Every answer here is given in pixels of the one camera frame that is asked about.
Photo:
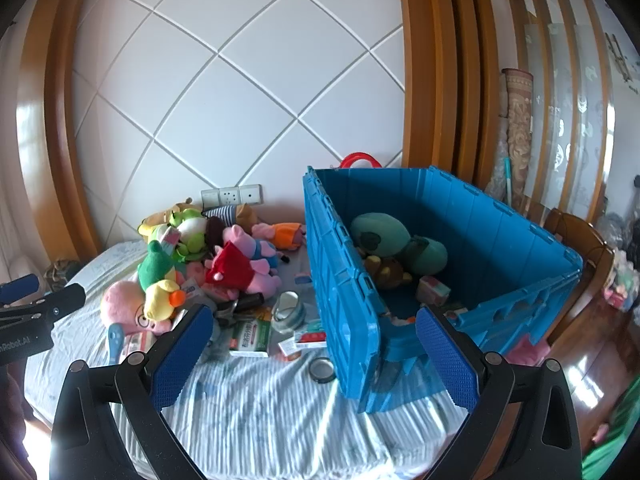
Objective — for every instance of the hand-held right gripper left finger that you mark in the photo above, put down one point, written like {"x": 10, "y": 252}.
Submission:
{"x": 182, "y": 355}

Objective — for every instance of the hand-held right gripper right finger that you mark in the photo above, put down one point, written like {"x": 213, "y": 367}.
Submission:
{"x": 445, "y": 360}

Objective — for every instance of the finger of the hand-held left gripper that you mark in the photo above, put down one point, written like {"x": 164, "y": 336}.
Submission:
{"x": 55, "y": 305}
{"x": 20, "y": 288}

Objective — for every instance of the pink plush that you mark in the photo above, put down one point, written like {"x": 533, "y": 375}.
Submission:
{"x": 122, "y": 305}

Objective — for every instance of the small white box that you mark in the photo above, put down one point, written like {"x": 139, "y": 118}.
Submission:
{"x": 290, "y": 348}

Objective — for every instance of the blue plastic storage crate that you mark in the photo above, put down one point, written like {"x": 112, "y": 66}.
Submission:
{"x": 500, "y": 240}

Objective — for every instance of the dark cloth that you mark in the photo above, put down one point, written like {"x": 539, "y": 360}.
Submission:
{"x": 60, "y": 271}

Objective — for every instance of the grey cloth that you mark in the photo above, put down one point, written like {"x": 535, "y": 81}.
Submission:
{"x": 217, "y": 335}

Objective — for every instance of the pink packet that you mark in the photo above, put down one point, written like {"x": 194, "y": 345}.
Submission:
{"x": 136, "y": 345}

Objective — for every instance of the green and yellow duck plush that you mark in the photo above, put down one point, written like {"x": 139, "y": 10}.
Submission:
{"x": 160, "y": 302}

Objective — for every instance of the metal pliers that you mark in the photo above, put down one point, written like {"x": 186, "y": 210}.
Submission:
{"x": 225, "y": 312}

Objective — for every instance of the blue plastic spoon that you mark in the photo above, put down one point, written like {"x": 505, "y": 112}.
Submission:
{"x": 115, "y": 340}

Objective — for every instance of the green medicine box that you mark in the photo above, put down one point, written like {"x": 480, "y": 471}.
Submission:
{"x": 250, "y": 337}

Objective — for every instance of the pink tissue box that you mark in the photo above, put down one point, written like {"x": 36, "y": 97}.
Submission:
{"x": 432, "y": 290}

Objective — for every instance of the pink bag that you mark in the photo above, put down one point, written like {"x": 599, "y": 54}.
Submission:
{"x": 525, "y": 350}

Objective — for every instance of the yellow orange packet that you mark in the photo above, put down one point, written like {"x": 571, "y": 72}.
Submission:
{"x": 262, "y": 313}

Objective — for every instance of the pig plush in red dress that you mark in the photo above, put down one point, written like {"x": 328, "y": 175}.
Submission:
{"x": 227, "y": 262}

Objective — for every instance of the brown bear plush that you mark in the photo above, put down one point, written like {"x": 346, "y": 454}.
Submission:
{"x": 387, "y": 272}

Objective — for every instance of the plain green plush toy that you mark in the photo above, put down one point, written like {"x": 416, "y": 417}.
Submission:
{"x": 430, "y": 255}

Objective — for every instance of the green frog plush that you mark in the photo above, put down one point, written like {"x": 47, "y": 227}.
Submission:
{"x": 189, "y": 247}

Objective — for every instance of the yellow plush toy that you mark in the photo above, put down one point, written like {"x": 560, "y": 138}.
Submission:
{"x": 146, "y": 230}

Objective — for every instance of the clear tape roll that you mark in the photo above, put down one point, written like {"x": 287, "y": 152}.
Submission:
{"x": 299, "y": 316}

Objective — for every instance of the green white red box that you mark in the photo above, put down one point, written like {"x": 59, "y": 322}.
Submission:
{"x": 310, "y": 337}

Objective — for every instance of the dark brown plush toy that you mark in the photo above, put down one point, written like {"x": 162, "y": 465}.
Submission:
{"x": 215, "y": 230}

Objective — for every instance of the small black tape roll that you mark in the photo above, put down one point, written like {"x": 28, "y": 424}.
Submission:
{"x": 311, "y": 371}

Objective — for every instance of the pig plush in blue shirt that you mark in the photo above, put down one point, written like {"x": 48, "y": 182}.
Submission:
{"x": 262, "y": 249}

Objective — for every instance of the blue red white box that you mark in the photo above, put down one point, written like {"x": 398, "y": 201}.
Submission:
{"x": 303, "y": 278}

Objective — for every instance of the green plush with dark patch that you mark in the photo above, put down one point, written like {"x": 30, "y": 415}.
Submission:
{"x": 375, "y": 230}

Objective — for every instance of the striped shirt plush doll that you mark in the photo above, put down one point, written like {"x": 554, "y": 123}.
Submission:
{"x": 225, "y": 211}

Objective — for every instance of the pig plush in orange dress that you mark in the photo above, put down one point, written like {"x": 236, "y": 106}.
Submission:
{"x": 285, "y": 235}

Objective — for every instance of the wooden chair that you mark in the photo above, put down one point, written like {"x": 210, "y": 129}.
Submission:
{"x": 590, "y": 260}

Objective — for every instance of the green cloth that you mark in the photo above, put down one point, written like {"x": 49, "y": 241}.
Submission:
{"x": 617, "y": 440}

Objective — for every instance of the pile of toys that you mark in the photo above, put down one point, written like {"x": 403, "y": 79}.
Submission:
{"x": 622, "y": 280}

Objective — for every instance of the rolled patterned carpet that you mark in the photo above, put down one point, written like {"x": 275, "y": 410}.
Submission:
{"x": 520, "y": 120}

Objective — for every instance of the curved wooden wall frame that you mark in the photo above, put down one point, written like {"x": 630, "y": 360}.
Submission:
{"x": 55, "y": 135}

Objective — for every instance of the white wall socket panel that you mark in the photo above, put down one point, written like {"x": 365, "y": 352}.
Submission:
{"x": 230, "y": 195}

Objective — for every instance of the wooden door frame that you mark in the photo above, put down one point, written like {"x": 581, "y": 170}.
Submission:
{"x": 440, "y": 60}

